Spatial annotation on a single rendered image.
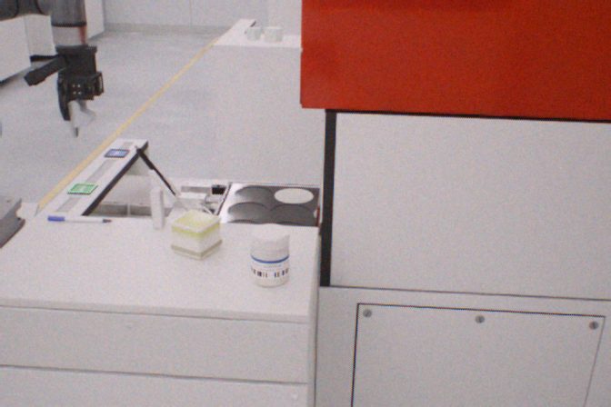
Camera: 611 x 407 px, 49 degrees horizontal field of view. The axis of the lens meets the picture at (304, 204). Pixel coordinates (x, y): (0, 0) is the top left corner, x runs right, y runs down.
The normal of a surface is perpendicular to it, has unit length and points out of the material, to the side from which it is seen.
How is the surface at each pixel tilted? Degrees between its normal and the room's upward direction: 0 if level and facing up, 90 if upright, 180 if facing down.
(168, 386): 90
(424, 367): 90
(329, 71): 90
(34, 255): 0
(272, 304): 0
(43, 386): 90
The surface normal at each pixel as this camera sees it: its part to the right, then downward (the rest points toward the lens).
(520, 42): -0.07, 0.40
